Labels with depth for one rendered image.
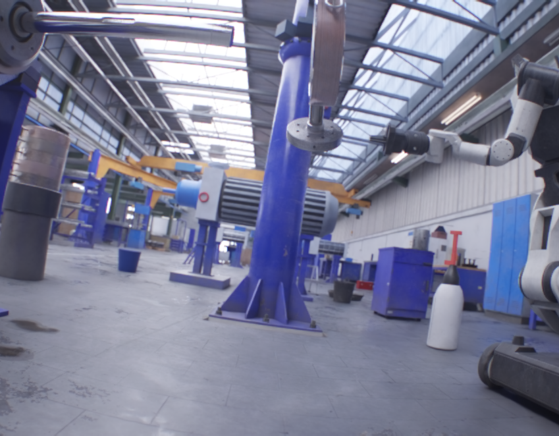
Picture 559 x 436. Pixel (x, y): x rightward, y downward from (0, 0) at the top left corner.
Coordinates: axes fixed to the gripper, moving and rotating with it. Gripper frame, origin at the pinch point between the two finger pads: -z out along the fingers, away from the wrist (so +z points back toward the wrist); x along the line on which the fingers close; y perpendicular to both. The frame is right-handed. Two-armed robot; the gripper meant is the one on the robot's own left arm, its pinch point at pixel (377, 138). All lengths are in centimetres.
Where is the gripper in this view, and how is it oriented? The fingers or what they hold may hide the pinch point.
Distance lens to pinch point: 131.5
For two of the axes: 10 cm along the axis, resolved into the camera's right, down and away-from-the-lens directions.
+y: 0.4, -6.8, 7.3
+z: 10.0, 0.6, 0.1
